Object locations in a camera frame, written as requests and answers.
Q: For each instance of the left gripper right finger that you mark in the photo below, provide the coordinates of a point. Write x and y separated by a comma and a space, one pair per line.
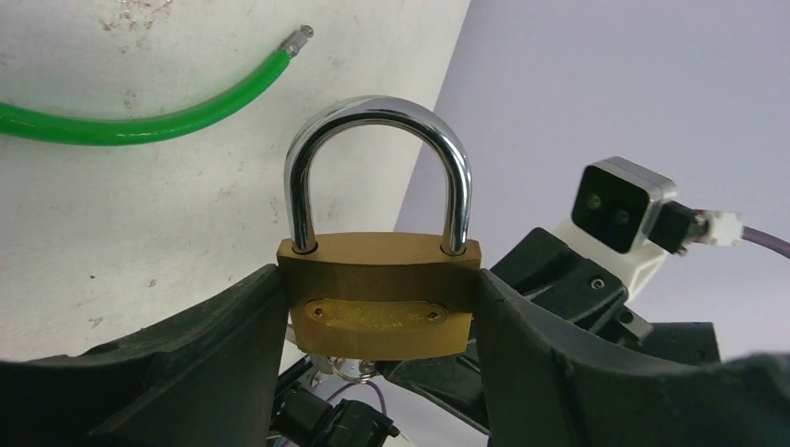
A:
548, 382

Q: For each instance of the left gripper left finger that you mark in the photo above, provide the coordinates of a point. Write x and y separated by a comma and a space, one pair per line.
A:
203, 377

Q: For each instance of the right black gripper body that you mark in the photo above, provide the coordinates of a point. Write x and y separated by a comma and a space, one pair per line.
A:
555, 290

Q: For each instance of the brass padlock keys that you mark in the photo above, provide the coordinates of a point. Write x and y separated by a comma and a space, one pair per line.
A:
353, 371

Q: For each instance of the brass padlock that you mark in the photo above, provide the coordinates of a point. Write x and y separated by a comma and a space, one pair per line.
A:
379, 295

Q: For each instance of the green cable lock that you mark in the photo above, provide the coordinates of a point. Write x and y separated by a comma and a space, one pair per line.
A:
28, 124

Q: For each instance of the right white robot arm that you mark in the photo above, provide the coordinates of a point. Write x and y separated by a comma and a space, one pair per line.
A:
308, 420

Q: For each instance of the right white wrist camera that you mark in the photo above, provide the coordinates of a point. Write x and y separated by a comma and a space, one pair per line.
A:
626, 218

